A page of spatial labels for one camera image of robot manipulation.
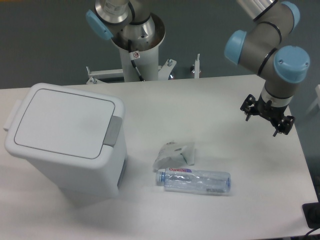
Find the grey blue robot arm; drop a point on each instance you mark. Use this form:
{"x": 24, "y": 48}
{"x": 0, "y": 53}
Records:
{"x": 282, "y": 68}

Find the white plastic trash can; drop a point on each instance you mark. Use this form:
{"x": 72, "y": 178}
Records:
{"x": 100, "y": 177}

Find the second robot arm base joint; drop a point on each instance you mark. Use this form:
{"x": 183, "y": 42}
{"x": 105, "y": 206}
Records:
{"x": 109, "y": 17}

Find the grey lid push button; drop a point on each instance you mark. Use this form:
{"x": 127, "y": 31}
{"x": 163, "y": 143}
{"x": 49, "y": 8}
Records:
{"x": 113, "y": 131}

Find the black device at table edge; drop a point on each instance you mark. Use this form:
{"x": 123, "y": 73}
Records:
{"x": 312, "y": 214}

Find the white trash can lid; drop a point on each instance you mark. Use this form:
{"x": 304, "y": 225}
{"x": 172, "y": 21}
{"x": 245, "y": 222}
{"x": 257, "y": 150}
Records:
{"x": 63, "y": 123}

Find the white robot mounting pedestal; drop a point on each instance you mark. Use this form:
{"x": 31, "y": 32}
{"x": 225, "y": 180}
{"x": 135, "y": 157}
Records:
{"x": 138, "y": 47}

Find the white object at right edge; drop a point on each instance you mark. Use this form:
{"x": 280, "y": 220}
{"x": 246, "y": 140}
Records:
{"x": 315, "y": 105}

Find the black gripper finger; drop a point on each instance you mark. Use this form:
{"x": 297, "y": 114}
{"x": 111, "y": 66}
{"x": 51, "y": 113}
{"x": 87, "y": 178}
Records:
{"x": 249, "y": 107}
{"x": 284, "y": 126}

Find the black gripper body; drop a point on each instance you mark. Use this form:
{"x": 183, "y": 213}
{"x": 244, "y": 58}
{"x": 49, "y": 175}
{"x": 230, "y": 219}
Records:
{"x": 273, "y": 114}

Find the crumpled white plastic wrapper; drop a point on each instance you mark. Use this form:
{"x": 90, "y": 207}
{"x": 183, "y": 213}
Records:
{"x": 175, "y": 154}

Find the clear plastic water bottle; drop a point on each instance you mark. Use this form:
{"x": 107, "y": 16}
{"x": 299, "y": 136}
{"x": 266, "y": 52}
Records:
{"x": 187, "y": 180}

